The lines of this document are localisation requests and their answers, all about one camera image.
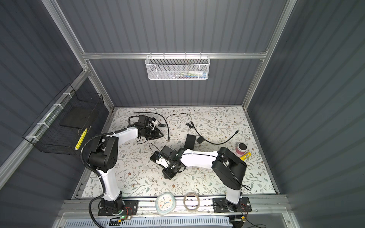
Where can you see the black power adapter with cord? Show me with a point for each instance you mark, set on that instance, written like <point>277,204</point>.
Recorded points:
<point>160,118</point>

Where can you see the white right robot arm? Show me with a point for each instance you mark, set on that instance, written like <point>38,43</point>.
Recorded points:
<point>227,166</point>

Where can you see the black wire wall basket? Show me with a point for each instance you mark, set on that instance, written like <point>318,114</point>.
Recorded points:
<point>60,129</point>

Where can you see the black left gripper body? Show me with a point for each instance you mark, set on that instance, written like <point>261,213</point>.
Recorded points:
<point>147,133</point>

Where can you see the yellow marker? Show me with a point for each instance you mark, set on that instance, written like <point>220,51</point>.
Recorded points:
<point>246,156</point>

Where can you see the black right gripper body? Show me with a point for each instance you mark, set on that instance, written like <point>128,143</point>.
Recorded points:
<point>170,171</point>

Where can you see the white analog clock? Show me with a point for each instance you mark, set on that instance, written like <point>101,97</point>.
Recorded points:
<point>165,203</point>

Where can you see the pink tape roll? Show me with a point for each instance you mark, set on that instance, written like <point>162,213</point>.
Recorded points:
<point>241,148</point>

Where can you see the white wire mesh basket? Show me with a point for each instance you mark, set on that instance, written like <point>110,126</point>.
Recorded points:
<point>177,69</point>

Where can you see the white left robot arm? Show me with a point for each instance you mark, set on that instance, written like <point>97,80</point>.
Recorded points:
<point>99,155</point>

